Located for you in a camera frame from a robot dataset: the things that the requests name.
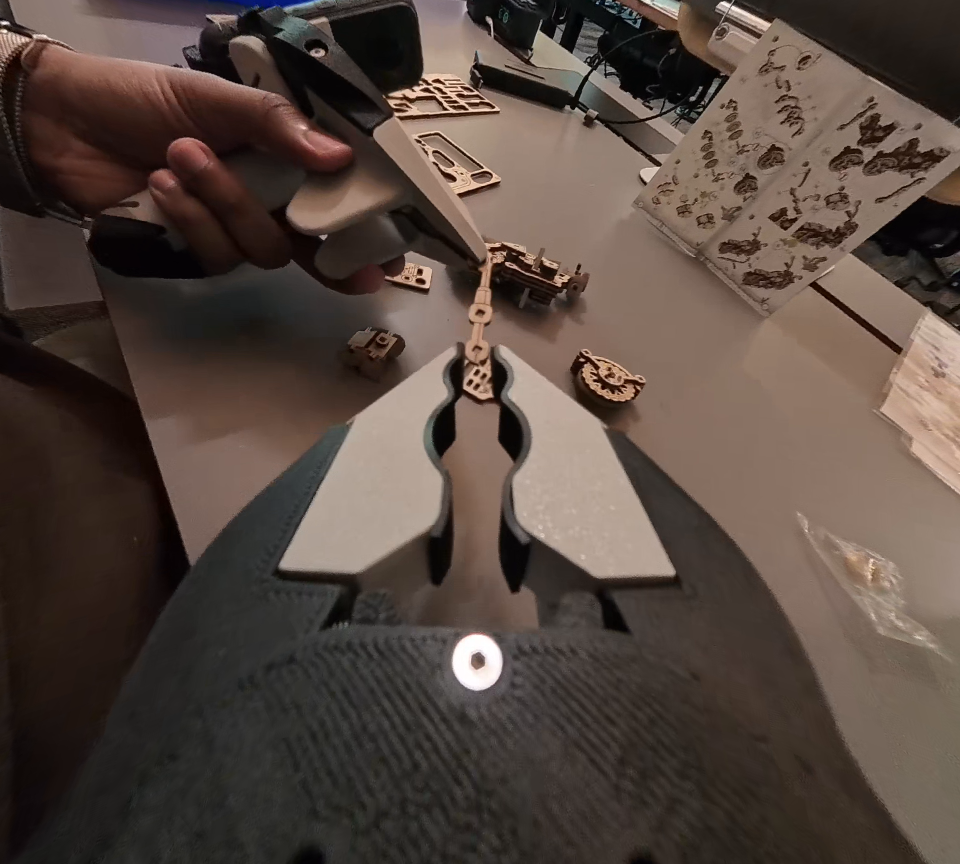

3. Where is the wooden motorbike body assembly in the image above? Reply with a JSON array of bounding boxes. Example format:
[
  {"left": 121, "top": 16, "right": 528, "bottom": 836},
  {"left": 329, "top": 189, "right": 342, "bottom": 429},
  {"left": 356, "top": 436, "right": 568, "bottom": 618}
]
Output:
[{"left": 483, "top": 241, "right": 591, "bottom": 311}]

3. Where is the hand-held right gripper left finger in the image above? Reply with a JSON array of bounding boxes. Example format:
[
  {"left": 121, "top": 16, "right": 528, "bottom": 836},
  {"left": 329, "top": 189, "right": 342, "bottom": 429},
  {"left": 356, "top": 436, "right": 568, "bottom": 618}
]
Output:
[{"left": 277, "top": 345, "right": 460, "bottom": 586}]

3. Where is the grey desk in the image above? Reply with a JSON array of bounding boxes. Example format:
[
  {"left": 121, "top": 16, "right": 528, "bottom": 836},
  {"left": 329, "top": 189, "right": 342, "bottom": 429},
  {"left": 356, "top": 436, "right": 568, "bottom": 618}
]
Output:
[{"left": 0, "top": 0, "right": 960, "bottom": 864}]

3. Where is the black battery charger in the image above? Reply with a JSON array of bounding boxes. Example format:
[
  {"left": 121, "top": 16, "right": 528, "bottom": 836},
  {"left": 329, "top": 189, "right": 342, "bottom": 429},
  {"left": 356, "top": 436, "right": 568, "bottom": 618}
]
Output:
[{"left": 468, "top": 0, "right": 564, "bottom": 47}]

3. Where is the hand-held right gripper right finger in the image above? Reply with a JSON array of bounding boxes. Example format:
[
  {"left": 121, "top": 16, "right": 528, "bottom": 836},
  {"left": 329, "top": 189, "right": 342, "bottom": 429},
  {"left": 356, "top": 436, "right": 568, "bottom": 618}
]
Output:
[{"left": 491, "top": 345, "right": 678, "bottom": 593}]

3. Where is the small flat wooden piece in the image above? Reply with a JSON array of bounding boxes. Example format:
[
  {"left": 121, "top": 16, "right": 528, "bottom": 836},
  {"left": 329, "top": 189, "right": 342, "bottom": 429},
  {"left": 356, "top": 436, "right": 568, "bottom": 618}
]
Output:
[{"left": 384, "top": 261, "right": 435, "bottom": 295}]

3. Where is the clear bag of small parts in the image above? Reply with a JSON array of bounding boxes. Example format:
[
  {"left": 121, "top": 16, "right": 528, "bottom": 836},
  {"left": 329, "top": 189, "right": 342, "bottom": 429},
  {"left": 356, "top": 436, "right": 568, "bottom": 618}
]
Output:
[{"left": 795, "top": 510, "right": 945, "bottom": 658}]

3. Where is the silver wristband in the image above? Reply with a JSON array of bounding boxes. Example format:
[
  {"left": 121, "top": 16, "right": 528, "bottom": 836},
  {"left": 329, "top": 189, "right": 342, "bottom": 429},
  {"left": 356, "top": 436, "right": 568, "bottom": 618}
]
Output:
[{"left": 0, "top": 24, "right": 46, "bottom": 77}]

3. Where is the small wooden block assembly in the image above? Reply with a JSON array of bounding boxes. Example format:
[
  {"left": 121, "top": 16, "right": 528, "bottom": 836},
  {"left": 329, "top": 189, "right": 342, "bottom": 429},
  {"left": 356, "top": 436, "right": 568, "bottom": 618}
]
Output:
[{"left": 343, "top": 326, "right": 408, "bottom": 382}]

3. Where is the wooden sheet with window cutout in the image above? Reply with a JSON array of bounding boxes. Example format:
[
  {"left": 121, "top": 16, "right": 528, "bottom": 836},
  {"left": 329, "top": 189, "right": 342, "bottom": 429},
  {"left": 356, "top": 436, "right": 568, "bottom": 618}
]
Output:
[{"left": 412, "top": 130, "right": 502, "bottom": 195}]

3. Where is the black power adapter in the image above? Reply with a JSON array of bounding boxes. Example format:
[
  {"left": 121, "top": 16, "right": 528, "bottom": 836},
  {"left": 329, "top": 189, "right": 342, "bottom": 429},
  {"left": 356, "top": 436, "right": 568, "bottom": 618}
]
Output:
[{"left": 471, "top": 50, "right": 580, "bottom": 109}]

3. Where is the printed assembly instruction sheet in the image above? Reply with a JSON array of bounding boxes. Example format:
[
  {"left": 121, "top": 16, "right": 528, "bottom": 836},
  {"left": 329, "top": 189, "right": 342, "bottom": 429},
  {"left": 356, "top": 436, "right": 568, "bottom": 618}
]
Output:
[{"left": 633, "top": 20, "right": 960, "bottom": 319}]

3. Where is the wooden wheel assembly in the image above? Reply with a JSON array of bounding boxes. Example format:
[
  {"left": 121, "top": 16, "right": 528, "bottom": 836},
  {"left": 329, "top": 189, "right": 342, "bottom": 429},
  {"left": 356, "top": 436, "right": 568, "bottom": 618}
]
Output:
[{"left": 570, "top": 348, "right": 648, "bottom": 409}]

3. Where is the wooden sheet with angular cutouts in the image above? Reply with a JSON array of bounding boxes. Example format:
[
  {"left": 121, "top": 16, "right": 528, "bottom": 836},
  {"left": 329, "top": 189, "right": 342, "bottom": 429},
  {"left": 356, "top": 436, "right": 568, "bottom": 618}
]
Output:
[{"left": 384, "top": 73, "right": 501, "bottom": 124}]

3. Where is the person's left hand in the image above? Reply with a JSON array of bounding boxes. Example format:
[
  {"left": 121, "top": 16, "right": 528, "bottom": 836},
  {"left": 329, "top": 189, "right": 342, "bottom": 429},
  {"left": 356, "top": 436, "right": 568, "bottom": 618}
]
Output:
[{"left": 22, "top": 50, "right": 410, "bottom": 296}]

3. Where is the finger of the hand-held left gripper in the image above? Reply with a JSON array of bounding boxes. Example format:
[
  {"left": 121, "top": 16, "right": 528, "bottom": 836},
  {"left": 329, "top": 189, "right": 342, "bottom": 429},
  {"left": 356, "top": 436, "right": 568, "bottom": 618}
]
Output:
[{"left": 371, "top": 120, "right": 490, "bottom": 265}]

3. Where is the long wooden lever part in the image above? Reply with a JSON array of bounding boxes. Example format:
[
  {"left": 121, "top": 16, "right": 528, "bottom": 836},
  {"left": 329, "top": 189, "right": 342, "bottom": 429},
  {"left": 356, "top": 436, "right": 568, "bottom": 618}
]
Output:
[{"left": 465, "top": 255, "right": 502, "bottom": 403}]

